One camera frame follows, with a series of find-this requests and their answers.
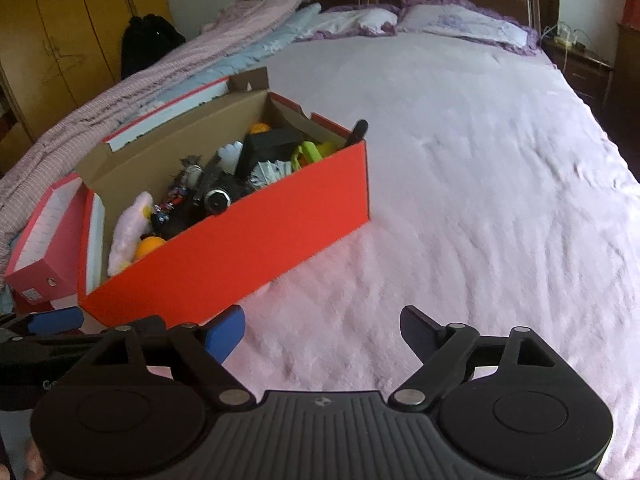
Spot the dark wooden cabinet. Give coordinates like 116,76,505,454
612,22,640,182

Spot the green plastic toy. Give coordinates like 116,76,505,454
291,141,324,169

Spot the colourful small toy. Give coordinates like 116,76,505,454
151,185,194,222

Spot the lilac floral pillow purple frill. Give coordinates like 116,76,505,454
397,0,542,57

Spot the black flashlight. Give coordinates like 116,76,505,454
192,157,251,217

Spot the pink plush toy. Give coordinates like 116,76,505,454
107,190,156,277

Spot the red shoe box lid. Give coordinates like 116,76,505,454
5,172,96,312

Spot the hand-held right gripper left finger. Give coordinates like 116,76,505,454
65,304,254,412

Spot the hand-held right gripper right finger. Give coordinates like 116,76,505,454
387,304,569,412

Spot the yellow wooden wardrobe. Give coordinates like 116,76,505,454
0,0,177,173

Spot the dark grey rectangular box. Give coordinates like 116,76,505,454
239,127,307,182

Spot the pink checked blanket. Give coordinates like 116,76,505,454
0,0,314,247

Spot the dark wooden nightstand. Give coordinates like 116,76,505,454
542,35,616,117

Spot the red cardboard shoe box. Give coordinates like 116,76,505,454
75,66,372,331

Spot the light blue floral quilt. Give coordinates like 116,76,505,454
135,2,324,122

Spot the light pink bed sheet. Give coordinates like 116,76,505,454
150,30,640,480

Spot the black bag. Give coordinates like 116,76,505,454
121,14,187,81

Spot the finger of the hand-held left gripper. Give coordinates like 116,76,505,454
131,315,168,334
26,307,85,337

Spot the white pillow purple frill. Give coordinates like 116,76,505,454
295,4,401,42

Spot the black handle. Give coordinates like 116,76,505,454
345,119,370,149

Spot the wire clothes hanger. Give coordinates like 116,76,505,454
41,34,90,87

